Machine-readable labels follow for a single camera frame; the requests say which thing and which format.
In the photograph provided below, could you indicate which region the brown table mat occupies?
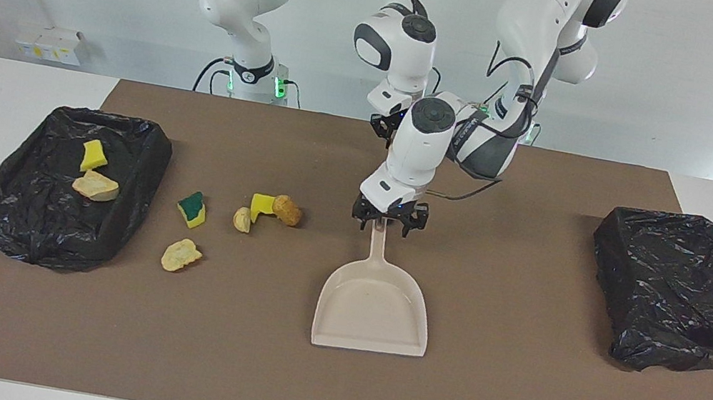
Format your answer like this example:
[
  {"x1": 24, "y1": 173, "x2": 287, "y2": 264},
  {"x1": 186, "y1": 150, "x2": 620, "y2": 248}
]
[{"x1": 0, "y1": 59, "x2": 713, "y2": 400}]

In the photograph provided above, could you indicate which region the black base power cable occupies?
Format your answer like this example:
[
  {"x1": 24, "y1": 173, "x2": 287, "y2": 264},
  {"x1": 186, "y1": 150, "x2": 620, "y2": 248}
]
[
  {"x1": 192, "y1": 53, "x2": 237, "y2": 98},
  {"x1": 280, "y1": 79, "x2": 305, "y2": 109}
]

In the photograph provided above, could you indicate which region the lumpy pale yellow bread chunk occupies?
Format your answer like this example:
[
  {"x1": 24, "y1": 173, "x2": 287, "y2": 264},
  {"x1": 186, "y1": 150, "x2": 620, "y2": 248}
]
[{"x1": 159, "y1": 235, "x2": 205, "y2": 277}]

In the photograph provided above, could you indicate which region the orange striped bread piece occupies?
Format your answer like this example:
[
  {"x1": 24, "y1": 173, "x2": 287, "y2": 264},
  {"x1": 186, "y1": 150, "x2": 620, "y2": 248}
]
[{"x1": 70, "y1": 168, "x2": 123, "y2": 206}]

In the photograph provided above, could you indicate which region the white wall socket box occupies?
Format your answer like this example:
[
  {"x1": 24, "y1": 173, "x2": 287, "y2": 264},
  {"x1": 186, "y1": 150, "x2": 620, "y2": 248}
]
[{"x1": 12, "y1": 21, "x2": 89, "y2": 68}]

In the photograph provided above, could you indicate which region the brown round bread roll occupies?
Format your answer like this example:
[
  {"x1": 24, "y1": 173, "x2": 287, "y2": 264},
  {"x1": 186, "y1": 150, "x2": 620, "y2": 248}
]
[{"x1": 269, "y1": 193, "x2": 306, "y2": 229}]

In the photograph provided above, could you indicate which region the left arm gripper cable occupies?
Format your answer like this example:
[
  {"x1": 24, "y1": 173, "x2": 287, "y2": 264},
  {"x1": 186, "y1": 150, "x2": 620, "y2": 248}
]
[{"x1": 433, "y1": 29, "x2": 557, "y2": 215}]

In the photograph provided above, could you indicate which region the green topped yellow sponge piece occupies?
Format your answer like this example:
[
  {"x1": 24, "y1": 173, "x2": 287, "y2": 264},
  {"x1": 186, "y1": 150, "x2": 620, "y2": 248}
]
[{"x1": 173, "y1": 188, "x2": 211, "y2": 231}]

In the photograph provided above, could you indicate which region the small yellow sponge wedge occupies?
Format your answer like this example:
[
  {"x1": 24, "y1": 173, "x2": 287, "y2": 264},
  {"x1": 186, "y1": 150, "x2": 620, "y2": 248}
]
[{"x1": 78, "y1": 137, "x2": 113, "y2": 176}]

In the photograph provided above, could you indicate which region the ridged pale bread piece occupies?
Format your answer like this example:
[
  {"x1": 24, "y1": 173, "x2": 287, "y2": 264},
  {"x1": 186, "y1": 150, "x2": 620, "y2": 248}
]
[{"x1": 230, "y1": 205, "x2": 254, "y2": 235}]

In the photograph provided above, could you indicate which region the black bag lined bin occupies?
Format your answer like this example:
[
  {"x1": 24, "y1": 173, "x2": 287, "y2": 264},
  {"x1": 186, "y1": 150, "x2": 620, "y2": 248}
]
[
  {"x1": 572, "y1": 199, "x2": 713, "y2": 385},
  {"x1": 0, "y1": 93, "x2": 178, "y2": 286}
]

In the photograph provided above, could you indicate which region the yellow notched sponge piece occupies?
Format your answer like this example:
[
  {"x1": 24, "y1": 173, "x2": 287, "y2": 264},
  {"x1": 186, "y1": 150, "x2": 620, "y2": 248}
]
[{"x1": 248, "y1": 192, "x2": 278, "y2": 226}]

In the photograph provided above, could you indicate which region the beige plastic dustpan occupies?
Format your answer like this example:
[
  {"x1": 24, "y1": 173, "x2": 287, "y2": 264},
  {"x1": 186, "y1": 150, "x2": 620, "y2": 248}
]
[{"x1": 309, "y1": 209, "x2": 447, "y2": 365}]

